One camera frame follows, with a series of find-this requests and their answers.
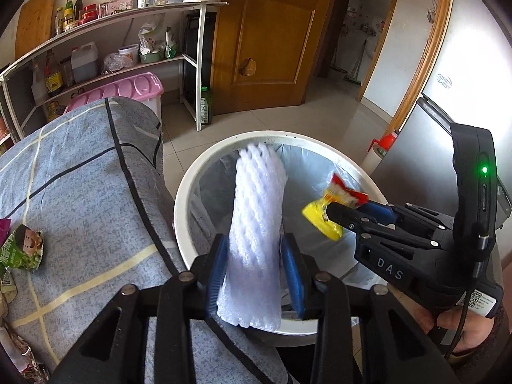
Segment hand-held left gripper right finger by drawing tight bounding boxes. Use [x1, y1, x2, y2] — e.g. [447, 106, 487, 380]
[280, 233, 460, 384]

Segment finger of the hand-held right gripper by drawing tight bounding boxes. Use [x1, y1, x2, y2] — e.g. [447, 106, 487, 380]
[326, 203, 437, 249]
[360, 202, 457, 233]

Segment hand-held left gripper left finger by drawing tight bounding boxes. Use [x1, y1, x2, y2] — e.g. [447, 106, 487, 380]
[48, 233, 230, 384]

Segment yellow red snack wrapper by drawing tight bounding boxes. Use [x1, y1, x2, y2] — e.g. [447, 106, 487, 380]
[302, 174, 369, 241]

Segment white foam fruit net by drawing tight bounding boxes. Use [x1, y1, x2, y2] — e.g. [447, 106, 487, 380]
[216, 141, 289, 332]

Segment grey trash bag liner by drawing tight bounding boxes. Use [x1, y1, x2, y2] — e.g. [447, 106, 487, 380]
[192, 136, 377, 321]

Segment white round trash bin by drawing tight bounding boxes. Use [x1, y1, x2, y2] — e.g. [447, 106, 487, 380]
[173, 130, 395, 348]

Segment person's right forearm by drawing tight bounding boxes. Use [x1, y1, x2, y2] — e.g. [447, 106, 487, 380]
[446, 340, 512, 372]

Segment person's right hand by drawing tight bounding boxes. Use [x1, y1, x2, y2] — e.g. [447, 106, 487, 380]
[396, 296, 512, 355]

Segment red cap white bottle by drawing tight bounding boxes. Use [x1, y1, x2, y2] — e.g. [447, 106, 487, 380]
[362, 130, 401, 177]

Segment silver refrigerator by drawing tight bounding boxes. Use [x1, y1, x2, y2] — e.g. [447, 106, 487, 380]
[372, 0, 512, 233]

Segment green snack packet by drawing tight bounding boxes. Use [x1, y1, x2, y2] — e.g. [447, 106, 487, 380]
[0, 224, 44, 273]

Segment wooden door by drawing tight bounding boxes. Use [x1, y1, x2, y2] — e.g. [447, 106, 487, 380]
[210, 0, 345, 116]

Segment pink plastic storage box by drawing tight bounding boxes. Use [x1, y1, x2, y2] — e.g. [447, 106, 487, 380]
[66, 72, 164, 129]

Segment brown snack wrapper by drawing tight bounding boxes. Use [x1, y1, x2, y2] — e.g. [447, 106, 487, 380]
[0, 270, 17, 304]

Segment crumpled printed wrapper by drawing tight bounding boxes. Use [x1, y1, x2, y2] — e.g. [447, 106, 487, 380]
[0, 324, 49, 380]

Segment yellow cooking oil bottle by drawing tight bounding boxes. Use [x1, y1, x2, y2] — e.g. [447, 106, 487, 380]
[46, 102, 67, 123]

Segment crumpled clear plastic bag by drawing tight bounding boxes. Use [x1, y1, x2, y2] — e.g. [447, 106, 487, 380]
[102, 53, 132, 75]

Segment white plastic tub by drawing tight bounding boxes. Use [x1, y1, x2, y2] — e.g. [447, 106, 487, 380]
[118, 46, 140, 65]

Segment dark liquid plastic jug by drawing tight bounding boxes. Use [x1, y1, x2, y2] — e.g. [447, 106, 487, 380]
[71, 43, 99, 83]

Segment white plastic bag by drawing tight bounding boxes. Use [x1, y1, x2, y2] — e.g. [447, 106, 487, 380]
[138, 16, 166, 54]

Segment yellow label soy sauce bottle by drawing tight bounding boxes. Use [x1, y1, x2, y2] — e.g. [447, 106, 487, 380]
[44, 50, 64, 97]

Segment clear plastic bottle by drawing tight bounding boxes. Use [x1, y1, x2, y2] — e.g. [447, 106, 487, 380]
[31, 62, 49, 105]

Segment white metal shelf rack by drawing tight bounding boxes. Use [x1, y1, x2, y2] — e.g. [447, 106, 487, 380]
[0, 0, 230, 145]

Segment pink tissue box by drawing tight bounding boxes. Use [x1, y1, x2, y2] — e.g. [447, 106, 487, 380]
[100, 0, 137, 17]

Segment bamboo cutting board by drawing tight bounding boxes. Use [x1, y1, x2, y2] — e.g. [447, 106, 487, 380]
[15, 0, 60, 60]

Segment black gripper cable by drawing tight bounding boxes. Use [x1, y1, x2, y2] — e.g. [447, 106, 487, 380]
[442, 228, 491, 358]

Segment wooden door frame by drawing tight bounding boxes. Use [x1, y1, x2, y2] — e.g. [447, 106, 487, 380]
[357, 0, 456, 129]

